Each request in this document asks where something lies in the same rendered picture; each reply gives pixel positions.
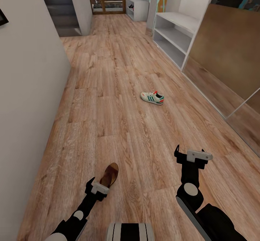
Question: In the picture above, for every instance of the gym shoe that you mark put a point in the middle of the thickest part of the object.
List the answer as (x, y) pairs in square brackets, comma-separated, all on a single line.
[(154, 98)]

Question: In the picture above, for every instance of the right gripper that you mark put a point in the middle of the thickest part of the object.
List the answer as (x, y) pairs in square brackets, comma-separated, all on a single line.
[(198, 163)]

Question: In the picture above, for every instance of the standing mirror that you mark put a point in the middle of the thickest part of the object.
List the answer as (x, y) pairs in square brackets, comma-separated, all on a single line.
[(153, 9)]

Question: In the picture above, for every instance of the sandal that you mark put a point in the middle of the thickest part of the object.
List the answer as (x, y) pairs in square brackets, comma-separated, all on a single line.
[(110, 175)]

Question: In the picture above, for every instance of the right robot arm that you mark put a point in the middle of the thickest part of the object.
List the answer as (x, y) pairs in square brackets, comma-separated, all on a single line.
[(211, 222)]

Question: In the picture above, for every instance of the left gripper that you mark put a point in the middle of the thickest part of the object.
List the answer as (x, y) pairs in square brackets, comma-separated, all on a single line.
[(93, 197)]

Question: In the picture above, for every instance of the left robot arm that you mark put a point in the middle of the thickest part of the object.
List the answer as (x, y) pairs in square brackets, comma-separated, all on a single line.
[(72, 229)]

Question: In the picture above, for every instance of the stairs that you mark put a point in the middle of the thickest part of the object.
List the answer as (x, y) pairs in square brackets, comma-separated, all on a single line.
[(64, 17)]

